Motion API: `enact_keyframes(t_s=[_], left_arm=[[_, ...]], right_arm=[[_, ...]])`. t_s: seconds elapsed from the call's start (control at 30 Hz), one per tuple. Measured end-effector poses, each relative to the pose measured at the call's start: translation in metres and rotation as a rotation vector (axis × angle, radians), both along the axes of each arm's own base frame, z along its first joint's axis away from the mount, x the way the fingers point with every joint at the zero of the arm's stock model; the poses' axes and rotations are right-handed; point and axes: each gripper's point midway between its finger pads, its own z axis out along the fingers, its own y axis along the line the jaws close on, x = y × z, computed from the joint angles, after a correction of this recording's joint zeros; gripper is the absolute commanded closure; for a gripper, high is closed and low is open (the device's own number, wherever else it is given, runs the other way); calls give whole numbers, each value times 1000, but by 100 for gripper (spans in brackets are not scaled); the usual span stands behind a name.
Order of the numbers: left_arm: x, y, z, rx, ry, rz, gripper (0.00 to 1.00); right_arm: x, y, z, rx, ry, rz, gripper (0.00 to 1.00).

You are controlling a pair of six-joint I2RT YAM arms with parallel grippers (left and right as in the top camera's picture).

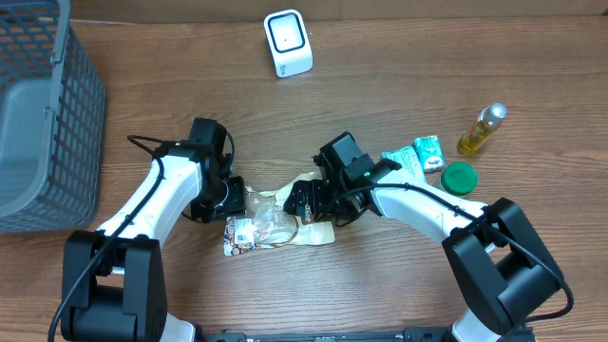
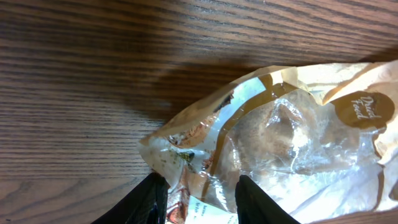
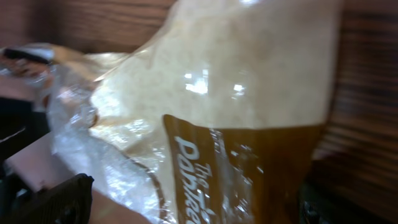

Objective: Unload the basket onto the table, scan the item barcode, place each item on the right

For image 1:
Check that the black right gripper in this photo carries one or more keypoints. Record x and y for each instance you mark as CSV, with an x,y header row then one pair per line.
x,y
322,207

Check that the white barcode scanner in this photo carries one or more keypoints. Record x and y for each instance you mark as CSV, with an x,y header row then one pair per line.
x,y
288,42

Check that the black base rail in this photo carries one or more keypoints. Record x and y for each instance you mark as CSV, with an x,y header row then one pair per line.
x,y
418,334

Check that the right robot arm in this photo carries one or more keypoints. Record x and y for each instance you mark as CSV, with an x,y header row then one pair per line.
x,y
505,273

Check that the teal tissue pack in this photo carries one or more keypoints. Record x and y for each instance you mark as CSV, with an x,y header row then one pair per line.
x,y
430,153

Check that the grey plastic mesh basket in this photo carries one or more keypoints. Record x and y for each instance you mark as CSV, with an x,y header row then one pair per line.
x,y
53,115

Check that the brown labelled food package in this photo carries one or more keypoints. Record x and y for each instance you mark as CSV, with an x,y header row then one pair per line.
x,y
265,225

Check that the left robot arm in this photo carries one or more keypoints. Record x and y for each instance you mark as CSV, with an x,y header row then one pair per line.
x,y
113,286

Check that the white green snack package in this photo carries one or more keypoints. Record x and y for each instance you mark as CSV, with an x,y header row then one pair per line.
x,y
409,160

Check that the green lid white jar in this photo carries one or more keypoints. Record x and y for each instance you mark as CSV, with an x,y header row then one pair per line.
x,y
459,179

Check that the yellow oil bottle silver cap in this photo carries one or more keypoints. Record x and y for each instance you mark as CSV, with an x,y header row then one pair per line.
x,y
489,120

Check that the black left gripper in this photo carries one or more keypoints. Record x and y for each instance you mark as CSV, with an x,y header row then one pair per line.
x,y
233,200

